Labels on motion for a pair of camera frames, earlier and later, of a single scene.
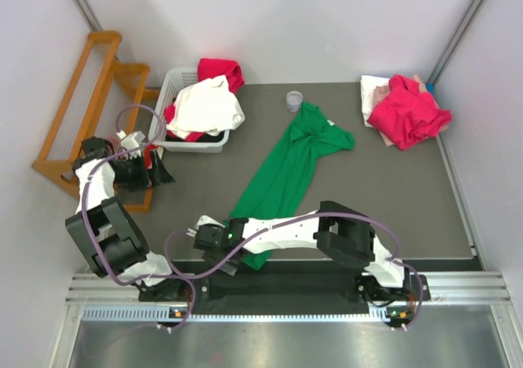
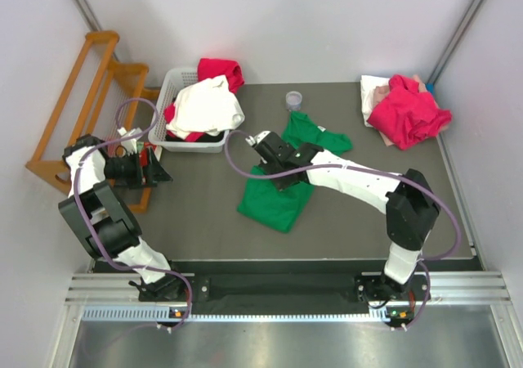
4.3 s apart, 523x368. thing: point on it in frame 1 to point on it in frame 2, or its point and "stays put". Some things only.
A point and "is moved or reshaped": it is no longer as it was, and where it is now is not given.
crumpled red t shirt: x=409 y=115 stays put
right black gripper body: x=210 y=253 to x=273 y=168
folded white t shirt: x=368 y=85 stays put
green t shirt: x=279 y=182 is moved or reshaped
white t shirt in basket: x=207 y=106 stays put
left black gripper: x=151 y=172 stays put
